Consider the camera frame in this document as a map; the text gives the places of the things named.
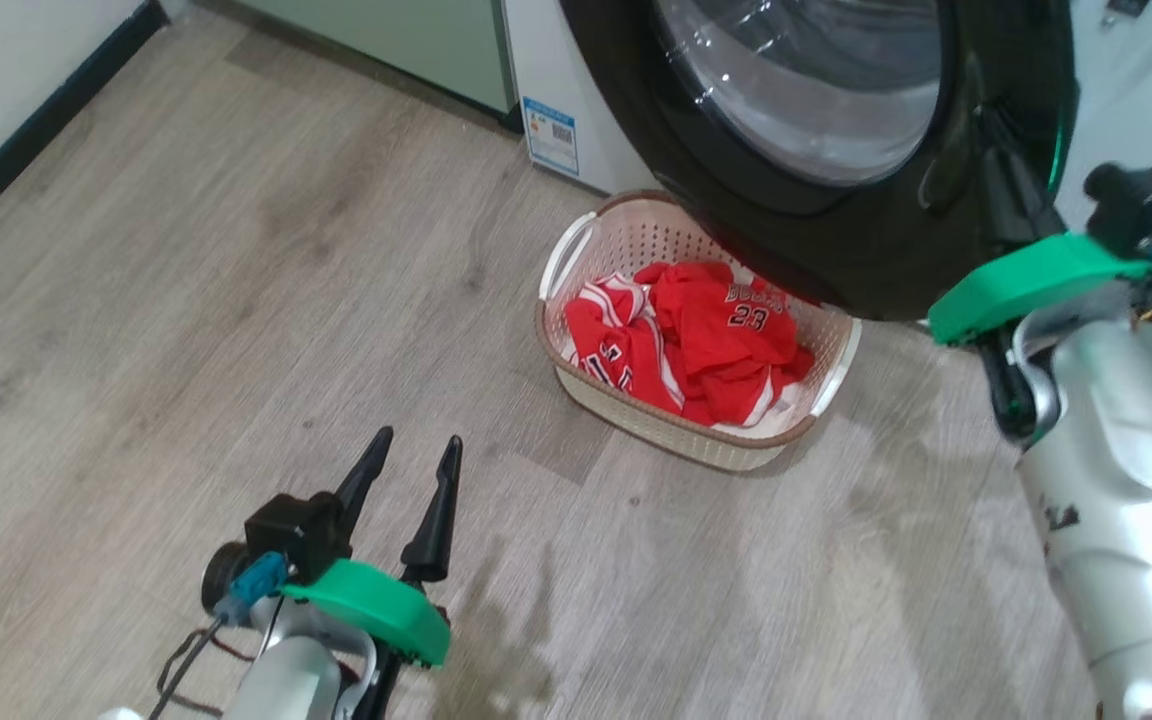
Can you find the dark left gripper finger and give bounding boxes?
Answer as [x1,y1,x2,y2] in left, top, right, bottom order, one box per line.
[400,435,464,584]
[334,426,395,546]

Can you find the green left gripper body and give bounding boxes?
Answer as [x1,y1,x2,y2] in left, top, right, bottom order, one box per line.
[281,558,452,720]

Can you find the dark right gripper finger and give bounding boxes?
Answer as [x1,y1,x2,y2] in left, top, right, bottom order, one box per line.
[921,55,987,214]
[981,108,1069,249]

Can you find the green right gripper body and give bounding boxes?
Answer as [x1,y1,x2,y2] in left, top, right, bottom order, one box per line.
[928,232,1152,443]

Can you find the black washing machine door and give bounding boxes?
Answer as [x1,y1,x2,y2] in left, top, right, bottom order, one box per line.
[558,0,1080,321]

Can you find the red basketball jersey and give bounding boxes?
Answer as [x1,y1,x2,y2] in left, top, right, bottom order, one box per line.
[564,260,817,428]

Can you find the cream perforated laundry basket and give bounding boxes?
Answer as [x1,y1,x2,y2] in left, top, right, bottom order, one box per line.
[534,190,862,473]

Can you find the white front-load washing machine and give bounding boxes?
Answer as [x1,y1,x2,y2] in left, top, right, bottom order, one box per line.
[501,0,1152,401]

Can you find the blue energy label sticker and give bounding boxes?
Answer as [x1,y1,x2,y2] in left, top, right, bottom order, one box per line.
[521,96,580,178]

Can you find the green cabinet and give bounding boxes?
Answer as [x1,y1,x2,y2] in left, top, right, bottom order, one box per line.
[236,0,522,131]

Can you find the thin left arm cable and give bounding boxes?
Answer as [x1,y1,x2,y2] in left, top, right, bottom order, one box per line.
[151,618,267,719]

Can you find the black wall baseboard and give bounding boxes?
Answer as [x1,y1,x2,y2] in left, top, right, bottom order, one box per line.
[0,0,169,259]

